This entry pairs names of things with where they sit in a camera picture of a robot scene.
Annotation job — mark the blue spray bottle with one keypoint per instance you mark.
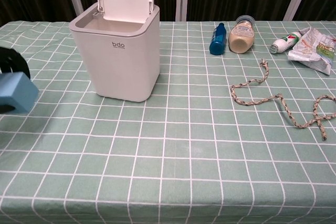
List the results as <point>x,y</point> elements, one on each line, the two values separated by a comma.
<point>218,41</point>

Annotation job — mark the green white checked tablecloth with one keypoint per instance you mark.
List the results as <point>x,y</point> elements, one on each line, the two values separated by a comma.
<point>168,161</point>

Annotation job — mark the blue foam cube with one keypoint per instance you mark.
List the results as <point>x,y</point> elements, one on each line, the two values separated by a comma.
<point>18,93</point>

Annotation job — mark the small white green-label bottle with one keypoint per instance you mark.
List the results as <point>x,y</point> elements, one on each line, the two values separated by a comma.
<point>283,42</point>

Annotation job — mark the beige mayonnaise squeeze bottle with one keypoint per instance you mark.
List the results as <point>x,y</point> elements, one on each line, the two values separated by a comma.
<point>241,37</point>

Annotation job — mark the white square container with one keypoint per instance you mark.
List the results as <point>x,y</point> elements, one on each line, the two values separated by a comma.
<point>118,69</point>

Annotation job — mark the crumpled white snack wrapper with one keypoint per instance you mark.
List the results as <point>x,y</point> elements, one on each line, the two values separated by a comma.
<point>312,51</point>

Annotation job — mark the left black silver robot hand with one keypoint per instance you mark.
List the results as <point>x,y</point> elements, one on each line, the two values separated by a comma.
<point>15,58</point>

